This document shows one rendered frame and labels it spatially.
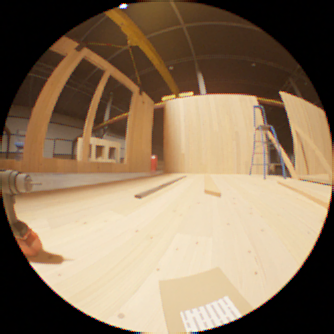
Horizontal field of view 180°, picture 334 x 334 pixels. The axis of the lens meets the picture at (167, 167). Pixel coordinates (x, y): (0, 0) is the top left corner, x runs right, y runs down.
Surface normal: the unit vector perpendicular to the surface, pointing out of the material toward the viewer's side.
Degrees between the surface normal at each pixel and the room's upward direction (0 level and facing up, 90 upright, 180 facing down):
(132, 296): 0
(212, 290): 0
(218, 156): 90
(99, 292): 0
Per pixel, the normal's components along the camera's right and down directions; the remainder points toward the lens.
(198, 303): 0.00, -1.00
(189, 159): -0.37, 0.01
